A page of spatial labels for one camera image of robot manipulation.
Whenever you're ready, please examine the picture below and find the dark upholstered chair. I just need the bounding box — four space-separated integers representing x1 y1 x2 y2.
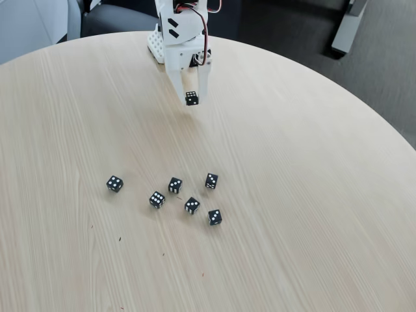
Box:
80 0 157 38

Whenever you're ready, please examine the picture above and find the red black servo cable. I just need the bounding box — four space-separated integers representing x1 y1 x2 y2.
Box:
175 1 224 64

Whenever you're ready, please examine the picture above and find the grey metal desk leg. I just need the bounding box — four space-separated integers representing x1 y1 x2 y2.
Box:
331 0 370 55

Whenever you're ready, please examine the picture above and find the white cabinet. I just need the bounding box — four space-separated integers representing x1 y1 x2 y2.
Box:
0 0 81 65

